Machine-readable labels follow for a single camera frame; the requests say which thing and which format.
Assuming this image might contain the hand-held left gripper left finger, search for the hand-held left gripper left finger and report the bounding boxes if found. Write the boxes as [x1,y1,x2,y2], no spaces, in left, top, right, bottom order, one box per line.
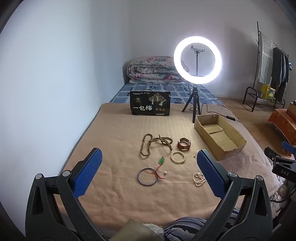
[25,147,108,241]

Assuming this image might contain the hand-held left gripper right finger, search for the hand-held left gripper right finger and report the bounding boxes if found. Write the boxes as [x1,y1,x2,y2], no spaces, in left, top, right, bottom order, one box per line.
[194,149,274,241]

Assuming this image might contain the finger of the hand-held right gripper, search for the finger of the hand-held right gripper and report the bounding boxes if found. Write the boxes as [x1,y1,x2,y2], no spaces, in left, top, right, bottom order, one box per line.
[264,147,279,163]
[281,141,296,155]

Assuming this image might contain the pearl necklace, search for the pearl necklace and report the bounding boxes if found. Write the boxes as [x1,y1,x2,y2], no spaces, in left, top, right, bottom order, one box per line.
[193,172,207,187]

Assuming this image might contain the cardboard box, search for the cardboard box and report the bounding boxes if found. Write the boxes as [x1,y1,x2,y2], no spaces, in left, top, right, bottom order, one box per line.
[194,114,247,161]

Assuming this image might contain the pale bead bracelet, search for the pale bead bracelet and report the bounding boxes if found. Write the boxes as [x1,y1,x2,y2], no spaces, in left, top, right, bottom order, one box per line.
[170,151,186,163]

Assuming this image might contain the green pendant with red cord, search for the green pendant with red cord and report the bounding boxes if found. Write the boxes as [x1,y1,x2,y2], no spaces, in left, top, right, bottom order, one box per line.
[143,157,166,181]

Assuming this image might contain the thin dark bangle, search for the thin dark bangle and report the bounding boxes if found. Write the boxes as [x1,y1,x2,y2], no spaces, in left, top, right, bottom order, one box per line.
[137,168,158,186]

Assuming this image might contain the wooden bead necklace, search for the wooden bead necklace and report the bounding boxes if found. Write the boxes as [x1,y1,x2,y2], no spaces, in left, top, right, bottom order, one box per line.
[139,133,173,158]

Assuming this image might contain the orange patterned cover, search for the orange patterned cover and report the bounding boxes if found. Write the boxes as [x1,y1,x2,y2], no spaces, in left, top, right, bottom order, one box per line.
[268,108,296,145]

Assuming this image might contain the brown wristwatch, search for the brown wristwatch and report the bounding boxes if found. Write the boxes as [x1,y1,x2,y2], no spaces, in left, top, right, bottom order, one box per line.
[177,138,191,151]

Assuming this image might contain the yellow box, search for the yellow box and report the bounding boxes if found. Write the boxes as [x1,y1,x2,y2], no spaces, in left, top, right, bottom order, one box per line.
[261,85,276,101]

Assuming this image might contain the striped dark trousers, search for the striped dark trousers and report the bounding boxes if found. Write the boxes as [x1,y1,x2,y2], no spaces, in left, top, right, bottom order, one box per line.
[163,209,240,241]

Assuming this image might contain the black metal clothes rack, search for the black metal clothes rack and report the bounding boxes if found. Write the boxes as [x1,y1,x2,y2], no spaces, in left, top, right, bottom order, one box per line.
[242,21,289,113]

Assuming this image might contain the dark hanging clothes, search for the dark hanging clothes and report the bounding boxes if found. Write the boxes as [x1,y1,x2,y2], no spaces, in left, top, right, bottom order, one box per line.
[270,46,290,102]

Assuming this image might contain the beige fuzzy cloth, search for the beige fuzzy cloth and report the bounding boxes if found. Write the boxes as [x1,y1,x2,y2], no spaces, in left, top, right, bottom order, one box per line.
[109,222,164,241]

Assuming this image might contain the black tripod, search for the black tripod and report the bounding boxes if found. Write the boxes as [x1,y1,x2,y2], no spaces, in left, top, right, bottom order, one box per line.
[181,86,202,123]

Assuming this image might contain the black snack packet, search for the black snack packet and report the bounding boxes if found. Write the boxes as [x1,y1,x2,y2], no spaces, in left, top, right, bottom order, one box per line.
[129,91,171,116]

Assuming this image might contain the striped hanging towel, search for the striped hanging towel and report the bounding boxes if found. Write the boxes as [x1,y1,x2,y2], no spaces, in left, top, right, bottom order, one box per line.
[258,31,274,85]

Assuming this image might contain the blue patterned bed sheet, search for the blue patterned bed sheet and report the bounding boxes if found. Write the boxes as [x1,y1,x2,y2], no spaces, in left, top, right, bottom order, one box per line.
[109,82,223,105]

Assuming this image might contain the folded floral quilt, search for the folded floral quilt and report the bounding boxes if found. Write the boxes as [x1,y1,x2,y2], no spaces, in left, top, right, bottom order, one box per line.
[126,56,189,84]

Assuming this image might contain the phone clamp on gooseneck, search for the phone clamp on gooseneck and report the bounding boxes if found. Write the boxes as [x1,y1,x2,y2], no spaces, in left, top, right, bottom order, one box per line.
[191,46,205,76]

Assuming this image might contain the black ring light cable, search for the black ring light cable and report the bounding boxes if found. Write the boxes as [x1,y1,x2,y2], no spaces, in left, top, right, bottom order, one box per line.
[200,103,238,123]

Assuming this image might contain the white ring light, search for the white ring light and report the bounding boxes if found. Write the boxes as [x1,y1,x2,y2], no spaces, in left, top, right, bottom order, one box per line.
[173,36,223,82]

